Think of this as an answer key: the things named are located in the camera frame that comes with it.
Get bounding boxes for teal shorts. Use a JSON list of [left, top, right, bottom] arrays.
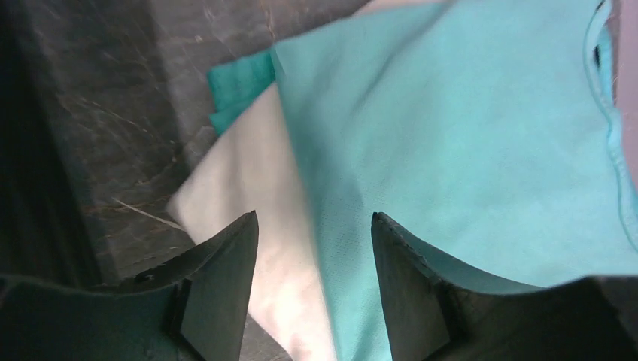
[[207, 50, 275, 136]]

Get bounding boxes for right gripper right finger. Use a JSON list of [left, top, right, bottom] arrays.
[[371, 213, 637, 360]]

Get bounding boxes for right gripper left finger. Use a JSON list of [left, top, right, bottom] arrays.
[[1, 212, 259, 360]]

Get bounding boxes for white shirt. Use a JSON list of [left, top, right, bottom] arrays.
[[168, 85, 336, 360]]

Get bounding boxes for light aqua shirt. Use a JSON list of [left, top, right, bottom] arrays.
[[271, 1, 637, 360]]

